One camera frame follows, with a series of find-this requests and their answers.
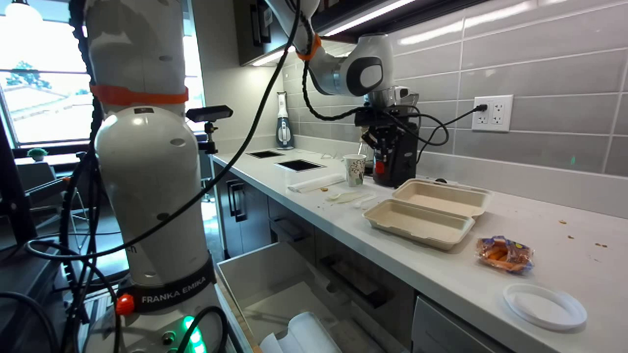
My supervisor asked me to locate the beige clamshell takeout container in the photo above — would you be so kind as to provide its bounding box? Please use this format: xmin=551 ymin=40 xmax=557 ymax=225
xmin=363 ymin=176 xmax=490 ymax=252

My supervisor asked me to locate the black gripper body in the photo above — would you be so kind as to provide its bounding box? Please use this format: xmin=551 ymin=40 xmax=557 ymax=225
xmin=353 ymin=105 xmax=406 ymax=133

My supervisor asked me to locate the white wall outlet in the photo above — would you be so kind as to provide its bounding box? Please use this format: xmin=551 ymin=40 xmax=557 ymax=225
xmin=471 ymin=91 xmax=516 ymax=133

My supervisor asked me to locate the white plastic lid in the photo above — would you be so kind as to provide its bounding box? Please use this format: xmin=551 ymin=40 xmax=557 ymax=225
xmin=500 ymin=280 xmax=588 ymax=333

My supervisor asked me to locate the black grinder power cable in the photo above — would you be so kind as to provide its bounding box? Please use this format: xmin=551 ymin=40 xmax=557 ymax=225
xmin=416 ymin=101 xmax=488 ymax=158

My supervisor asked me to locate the white paper roll stack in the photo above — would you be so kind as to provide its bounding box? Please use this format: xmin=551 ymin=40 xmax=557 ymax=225
xmin=259 ymin=309 xmax=341 ymax=353

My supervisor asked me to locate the dark base cabinet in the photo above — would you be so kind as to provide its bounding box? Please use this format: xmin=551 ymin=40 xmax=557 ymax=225
xmin=214 ymin=162 xmax=276 ymax=260

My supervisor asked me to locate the black coffee grinder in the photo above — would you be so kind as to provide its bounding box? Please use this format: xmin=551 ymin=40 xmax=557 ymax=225
xmin=371 ymin=95 xmax=420 ymax=190

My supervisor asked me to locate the orange blue carrot bag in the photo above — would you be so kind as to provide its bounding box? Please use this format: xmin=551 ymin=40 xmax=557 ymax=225
xmin=475 ymin=233 xmax=535 ymax=274

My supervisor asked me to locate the black camera on stand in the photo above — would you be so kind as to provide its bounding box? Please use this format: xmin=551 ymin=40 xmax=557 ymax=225
xmin=184 ymin=103 xmax=235 ymax=154

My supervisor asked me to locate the soap dispenser bottle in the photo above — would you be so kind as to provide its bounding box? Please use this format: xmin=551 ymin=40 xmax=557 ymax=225
xmin=274 ymin=89 xmax=296 ymax=150

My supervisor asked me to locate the cream plastic knife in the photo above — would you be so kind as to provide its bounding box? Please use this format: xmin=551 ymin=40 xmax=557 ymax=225
xmin=327 ymin=186 xmax=376 ymax=203

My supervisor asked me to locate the open white drawer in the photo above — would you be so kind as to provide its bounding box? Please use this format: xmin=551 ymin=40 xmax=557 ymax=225
xmin=214 ymin=240 xmax=420 ymax=353

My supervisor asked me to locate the printed paper cup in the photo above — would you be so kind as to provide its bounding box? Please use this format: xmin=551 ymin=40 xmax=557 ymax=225
xmin=343 ymin=152 xmax=369 ymax=190

